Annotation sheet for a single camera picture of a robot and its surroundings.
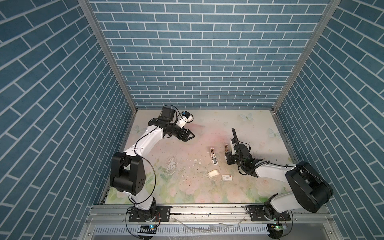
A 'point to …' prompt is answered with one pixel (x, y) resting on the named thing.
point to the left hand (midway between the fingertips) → (189, 132)
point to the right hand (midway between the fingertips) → (225, 152)
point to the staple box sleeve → (227, 177)
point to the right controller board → (275, 230)
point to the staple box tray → (213, 173)
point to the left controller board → (147, 231)
